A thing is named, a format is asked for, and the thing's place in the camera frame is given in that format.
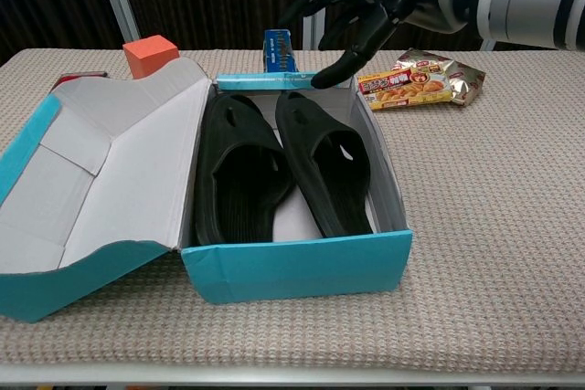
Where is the black slipper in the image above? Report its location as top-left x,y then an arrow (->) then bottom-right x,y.
194,93 -> 293,246
274,90 -> 375,239

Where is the long blue box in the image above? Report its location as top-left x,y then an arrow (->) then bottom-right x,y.
262,28 -> 299,74

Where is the orange cube block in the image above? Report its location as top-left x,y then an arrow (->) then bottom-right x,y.
122,35 -> 179,79

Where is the light blue shoe box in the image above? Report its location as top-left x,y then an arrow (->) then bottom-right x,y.
0,57 -> 415,323

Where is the yellow snack packet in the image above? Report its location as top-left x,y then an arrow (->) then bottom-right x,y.
356,68 -> 452,111

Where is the silver red snack bag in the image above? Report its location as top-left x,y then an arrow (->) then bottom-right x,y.
393,47 -> 486,107

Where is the beige woven table cloth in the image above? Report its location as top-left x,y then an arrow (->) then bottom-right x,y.
0,47 -> 585,366

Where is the red flat case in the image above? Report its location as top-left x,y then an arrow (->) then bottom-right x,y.
49,70 -> 109,90

